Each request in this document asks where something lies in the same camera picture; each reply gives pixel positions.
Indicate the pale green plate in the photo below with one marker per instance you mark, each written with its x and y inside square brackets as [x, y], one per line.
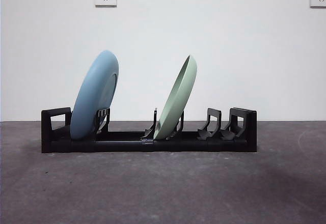
[175, 101]

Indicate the pale blue plate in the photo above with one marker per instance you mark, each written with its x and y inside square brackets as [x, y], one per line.
[91, 99]

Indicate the black plastic plate rack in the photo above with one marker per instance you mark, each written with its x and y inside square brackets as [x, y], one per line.
[191, 146]

